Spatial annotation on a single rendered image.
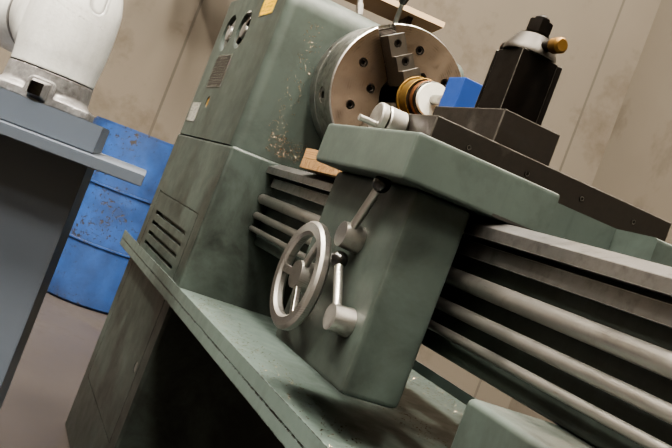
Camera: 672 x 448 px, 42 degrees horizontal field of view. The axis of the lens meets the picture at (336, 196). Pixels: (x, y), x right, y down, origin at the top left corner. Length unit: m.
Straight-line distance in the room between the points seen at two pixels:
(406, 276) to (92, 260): 3.19
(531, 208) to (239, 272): 0.96
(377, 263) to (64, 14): 0.79
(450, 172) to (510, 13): 4.49
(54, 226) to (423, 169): 0.75
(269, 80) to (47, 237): 0.62
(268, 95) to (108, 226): 2.34
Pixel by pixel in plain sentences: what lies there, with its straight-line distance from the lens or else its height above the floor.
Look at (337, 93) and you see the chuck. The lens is 1.79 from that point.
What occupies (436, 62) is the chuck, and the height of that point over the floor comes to 1.19.
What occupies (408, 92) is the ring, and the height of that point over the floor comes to 1.08.
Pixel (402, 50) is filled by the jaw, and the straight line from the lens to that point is 1.81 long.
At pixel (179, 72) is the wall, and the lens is 5.03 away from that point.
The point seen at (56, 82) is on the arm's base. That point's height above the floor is 0.84.
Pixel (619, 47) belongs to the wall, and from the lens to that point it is 5.81.
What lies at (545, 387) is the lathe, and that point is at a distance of 0.92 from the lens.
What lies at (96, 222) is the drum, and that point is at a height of 0.39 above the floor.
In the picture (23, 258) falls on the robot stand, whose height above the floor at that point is 0.54.
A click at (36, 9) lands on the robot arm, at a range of 1.64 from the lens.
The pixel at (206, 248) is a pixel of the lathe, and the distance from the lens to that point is 1.90.
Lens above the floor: 0.79
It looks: 2 degrees up
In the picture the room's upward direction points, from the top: 21 degrees clockwise
